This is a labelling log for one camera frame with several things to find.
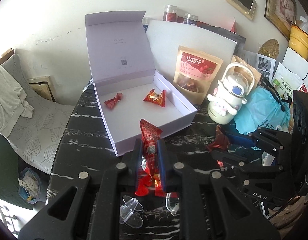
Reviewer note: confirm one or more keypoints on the open white gift box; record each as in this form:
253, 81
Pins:
121, 61

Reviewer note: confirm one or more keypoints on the yellow plastic container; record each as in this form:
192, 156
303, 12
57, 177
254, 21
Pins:
298, 41

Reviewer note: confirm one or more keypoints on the ornate wooden picture frame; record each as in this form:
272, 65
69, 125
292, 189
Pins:
282, 14

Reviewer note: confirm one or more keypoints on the wooden frame on floor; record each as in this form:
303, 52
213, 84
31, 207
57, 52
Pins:
43, 86

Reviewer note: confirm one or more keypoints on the grey cloth on chair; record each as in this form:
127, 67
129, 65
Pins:
13, 104

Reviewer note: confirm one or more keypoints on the grey leaf pattern chair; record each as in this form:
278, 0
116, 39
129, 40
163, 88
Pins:
36, 140

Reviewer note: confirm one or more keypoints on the large red gold snack bag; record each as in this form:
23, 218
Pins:
221, 141

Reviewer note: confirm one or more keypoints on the woven straw fan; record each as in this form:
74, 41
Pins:
270, 49

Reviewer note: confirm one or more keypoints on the blue waste basket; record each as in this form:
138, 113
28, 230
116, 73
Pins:
29, 186

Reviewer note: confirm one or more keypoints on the long red snack packet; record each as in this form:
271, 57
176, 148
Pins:
150, 136

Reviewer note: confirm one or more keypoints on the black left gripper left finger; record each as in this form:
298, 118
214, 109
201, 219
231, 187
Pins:
88, 207

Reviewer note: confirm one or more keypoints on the small red candy packet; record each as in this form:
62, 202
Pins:
110, 104

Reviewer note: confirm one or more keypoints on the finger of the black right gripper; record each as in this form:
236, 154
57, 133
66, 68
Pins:
270, 140
229, 158

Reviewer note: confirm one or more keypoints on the red gold candy packet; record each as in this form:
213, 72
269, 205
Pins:
156, 98

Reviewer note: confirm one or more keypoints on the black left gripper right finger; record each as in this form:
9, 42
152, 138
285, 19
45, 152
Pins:
211, 207

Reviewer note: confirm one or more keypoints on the hawthorn snack pouch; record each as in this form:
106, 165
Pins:
194, 72

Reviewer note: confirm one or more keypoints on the green white tea bag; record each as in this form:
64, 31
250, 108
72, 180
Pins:
285, 82

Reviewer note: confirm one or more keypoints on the light blue plastic bag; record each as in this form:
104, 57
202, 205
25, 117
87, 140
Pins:
261, 110

